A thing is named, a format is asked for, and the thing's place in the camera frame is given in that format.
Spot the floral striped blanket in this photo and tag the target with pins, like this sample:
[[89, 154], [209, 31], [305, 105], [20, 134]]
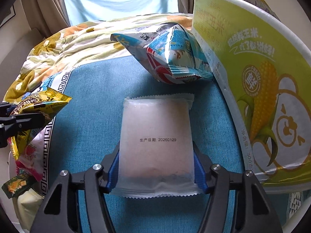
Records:
[[85, 41]]

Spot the dark green snack packet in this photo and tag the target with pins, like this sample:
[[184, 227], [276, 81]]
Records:
[[15, 187]]

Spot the pink strawberry snack packet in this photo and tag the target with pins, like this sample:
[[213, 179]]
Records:
[[31, 153]]

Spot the white translucent snack packet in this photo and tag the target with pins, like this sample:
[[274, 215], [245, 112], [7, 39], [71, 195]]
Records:
[[155, 131]]

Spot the framed wall picture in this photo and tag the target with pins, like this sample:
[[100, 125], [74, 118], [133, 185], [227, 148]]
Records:
[[6, 17]]

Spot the blue and white snack packet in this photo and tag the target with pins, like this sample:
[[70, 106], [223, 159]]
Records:
[[170, 53]]

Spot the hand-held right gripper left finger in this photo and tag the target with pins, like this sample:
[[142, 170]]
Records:
[[113, 174]]

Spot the green cardboard box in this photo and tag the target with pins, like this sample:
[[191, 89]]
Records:
[[267, 53]]

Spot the light blue window cloth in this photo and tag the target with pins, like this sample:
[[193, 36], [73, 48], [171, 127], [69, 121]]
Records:
[[121, 0]]

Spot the gold snack packet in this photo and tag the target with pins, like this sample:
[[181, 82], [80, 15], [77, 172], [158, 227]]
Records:
[[48, 102]]

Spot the cream yellow snack packet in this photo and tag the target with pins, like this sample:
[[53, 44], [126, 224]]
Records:
[[26, 206]]

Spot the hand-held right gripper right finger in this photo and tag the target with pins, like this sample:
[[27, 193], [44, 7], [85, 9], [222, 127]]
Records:
[[200, 172]]

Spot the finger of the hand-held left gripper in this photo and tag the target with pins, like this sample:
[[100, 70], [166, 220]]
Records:
[[7, 108], [24, 123]]

